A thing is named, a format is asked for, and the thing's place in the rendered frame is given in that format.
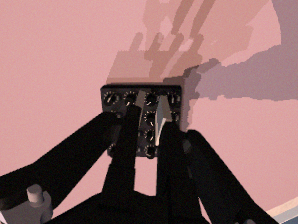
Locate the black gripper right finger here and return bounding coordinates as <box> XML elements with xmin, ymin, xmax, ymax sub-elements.
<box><xmin>155</xmin><ymin>95</ymin><xmax>279</xmax><ymax>224</ymax></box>

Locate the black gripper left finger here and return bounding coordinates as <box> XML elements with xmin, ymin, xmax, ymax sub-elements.
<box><xmin>0</xmin><ymin>90</ymin><xmax>146</xmax><ymax>224</ymax></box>

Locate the black knob box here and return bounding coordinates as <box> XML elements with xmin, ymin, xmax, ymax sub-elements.
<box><xmin>100</xmin><ymin>85</ymin><xmax>182</xmax><ymax>159</ymax></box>

